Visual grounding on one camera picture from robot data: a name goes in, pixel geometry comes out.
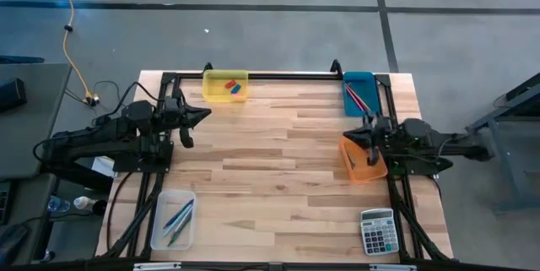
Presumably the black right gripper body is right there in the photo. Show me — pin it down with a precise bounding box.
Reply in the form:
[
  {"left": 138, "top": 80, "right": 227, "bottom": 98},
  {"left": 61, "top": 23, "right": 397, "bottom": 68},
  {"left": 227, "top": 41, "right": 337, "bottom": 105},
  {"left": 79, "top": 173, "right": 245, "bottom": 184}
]
[{"left": 363, "top": 111, "right": 402, "bottom": 167}]

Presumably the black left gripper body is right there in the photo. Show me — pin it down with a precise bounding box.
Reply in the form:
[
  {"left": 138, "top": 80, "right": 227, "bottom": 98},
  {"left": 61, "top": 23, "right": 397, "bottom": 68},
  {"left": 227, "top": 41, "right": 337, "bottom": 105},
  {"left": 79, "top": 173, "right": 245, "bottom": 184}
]
[{"left": 155, "top": 89, "right": 196, "bottom": 149}]

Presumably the pink pencil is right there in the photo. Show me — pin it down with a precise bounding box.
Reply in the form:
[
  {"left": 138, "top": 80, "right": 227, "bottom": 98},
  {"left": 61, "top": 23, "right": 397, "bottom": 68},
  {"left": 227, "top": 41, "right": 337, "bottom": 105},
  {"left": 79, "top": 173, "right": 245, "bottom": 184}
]
[{"left": 344, "top": 84, "right": 368, "bottom": 112}]

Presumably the mint green pen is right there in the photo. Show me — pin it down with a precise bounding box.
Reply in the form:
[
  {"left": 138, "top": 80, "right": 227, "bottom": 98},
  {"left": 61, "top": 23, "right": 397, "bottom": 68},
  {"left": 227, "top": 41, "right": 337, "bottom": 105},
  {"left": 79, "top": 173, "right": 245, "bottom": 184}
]
[{"left": 163, "top": 203, "right": 195, "bottom": 237}]

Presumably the grey pen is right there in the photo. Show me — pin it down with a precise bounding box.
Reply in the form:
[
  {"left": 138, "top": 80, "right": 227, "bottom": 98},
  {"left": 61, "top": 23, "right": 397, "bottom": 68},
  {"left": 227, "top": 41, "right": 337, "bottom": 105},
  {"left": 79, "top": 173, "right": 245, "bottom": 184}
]
[{"left": 166, "top": 208, "right": 194, "bottom": 241}]

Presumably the yellow translucent plastic bin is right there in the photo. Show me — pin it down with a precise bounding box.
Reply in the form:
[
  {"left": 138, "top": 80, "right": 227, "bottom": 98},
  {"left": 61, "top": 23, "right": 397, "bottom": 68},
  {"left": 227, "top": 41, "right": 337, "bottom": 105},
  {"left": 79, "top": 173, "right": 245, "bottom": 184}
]
[{"left": 202, "top": 69, "right": 250, "bottom": 104}]

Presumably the orange plastic bin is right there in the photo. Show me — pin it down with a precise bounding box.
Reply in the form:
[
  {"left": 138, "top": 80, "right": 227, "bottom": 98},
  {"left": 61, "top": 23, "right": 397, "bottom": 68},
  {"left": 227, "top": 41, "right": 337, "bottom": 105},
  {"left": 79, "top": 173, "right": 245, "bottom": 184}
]
[{"left": 337, "top": 135, "right": 389, "bottom": 184}]

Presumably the teal plastic bin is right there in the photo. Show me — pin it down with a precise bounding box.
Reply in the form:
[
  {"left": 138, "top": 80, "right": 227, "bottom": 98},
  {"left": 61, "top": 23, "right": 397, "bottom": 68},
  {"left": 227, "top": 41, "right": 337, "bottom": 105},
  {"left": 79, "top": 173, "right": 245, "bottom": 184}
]
[{"left": 342, "top": 71, "right": 382, "bottom": 118}]

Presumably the white paper sheet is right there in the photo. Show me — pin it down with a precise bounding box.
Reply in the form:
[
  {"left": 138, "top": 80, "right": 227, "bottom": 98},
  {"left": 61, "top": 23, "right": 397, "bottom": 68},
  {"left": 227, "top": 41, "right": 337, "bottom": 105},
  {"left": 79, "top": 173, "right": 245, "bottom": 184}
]
[{"left": 90, "top": 154, "right": 120, "bottom": 178}]

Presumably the grey desk calculator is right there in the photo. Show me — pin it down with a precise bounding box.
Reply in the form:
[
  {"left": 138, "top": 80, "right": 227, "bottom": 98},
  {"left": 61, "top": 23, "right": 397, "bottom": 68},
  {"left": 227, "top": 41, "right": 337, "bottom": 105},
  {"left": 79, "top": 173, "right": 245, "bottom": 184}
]
[{"left": 359, "top": 207, "right": 401, "bottom": 257}]

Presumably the white bottle black cap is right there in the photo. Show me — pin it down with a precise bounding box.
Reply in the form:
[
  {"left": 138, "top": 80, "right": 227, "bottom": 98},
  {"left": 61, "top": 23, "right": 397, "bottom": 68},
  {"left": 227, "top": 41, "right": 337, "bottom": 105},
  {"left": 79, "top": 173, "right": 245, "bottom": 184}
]
[{"left": 73, "top": 195, "right": 109, "bottom": 216}]

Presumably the clear plastic bin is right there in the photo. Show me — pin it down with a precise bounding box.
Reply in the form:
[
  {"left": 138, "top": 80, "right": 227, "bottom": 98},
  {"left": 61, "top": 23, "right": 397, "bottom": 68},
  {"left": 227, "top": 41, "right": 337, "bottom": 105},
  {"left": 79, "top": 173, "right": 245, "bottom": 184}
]
[{"left": 150, "top": 189, "right": 197, "bottom": 252}]

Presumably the clear water bottle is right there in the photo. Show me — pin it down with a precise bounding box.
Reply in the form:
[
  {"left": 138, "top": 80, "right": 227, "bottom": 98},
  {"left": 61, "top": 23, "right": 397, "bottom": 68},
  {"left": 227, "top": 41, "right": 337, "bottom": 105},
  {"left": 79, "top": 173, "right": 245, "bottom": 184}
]
[{"left": 46, "top": 195, "right": 72, "bottom": 214}]

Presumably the grey side desk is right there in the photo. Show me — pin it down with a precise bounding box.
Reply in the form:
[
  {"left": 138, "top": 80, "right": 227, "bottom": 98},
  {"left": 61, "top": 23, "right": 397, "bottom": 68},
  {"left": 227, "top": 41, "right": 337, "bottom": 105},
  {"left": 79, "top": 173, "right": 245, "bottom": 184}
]
[{"left": 0, "top": 62, "right": 73, "bottom": 179}]

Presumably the black speaker box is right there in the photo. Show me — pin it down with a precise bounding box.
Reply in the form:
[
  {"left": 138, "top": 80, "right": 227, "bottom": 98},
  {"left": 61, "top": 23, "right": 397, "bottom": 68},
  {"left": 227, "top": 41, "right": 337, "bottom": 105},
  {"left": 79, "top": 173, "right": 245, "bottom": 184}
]
[{"left": 0, "top": 77, "right": 28, "bottom": 114}]

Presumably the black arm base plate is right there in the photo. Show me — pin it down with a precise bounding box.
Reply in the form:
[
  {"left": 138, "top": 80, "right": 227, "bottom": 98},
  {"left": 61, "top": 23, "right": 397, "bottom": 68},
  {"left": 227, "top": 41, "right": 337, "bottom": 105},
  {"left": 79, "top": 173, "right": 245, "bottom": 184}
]
[
  {"left": 379, "top": 142, "right": 455, "bottom": 178},
  {"left": 112, "top": 142, "right": 175, "bottom": 174}
]

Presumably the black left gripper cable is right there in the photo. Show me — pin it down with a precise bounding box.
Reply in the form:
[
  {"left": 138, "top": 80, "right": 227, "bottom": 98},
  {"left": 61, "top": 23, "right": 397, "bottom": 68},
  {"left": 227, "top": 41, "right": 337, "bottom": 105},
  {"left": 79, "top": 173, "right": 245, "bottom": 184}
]
[{"left": 94, "top": 80, "right": 170, "bottom": 127}]

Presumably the black aluminium table frame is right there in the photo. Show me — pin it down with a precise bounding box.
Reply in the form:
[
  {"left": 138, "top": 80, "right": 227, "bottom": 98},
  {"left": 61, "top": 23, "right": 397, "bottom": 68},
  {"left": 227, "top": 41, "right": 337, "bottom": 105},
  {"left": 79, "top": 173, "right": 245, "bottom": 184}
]
[{"left": 95, "top": 58, "right": 455, "bottom": 271}]

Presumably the thin black floor cable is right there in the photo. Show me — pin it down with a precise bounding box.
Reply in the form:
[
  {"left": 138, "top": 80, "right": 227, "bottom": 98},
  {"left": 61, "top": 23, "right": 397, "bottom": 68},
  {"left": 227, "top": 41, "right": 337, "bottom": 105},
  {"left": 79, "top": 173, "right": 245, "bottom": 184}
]
[{"left": 62, "top": 79, "right": 132, "bottom": 111}]

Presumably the silver metal bracket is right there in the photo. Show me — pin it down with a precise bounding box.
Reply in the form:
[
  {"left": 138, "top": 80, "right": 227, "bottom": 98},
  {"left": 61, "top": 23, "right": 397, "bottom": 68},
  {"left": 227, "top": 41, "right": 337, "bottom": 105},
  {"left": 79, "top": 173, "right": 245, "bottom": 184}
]
[
  {"left": 369, "top": 263, "right": 418, "bottom": 271},
  {"left": 132, "top": 262, "right": 182, "bottom": 271}
]

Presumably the grey-blue metal table frame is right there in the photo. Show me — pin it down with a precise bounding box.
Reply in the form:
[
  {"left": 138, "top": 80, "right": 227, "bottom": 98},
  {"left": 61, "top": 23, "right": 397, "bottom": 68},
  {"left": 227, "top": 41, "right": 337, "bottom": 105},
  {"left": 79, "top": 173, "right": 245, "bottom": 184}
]
[{"left": 465, "top": 72, "right": 540, "bottom": 217}]

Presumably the orange extension cable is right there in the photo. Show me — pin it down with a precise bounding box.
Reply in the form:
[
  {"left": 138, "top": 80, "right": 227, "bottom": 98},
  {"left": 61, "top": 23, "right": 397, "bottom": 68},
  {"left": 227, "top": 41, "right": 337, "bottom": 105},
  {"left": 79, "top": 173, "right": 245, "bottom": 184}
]
[{"left": 48, "top": 0, "right": 96, "bottom": 100}]

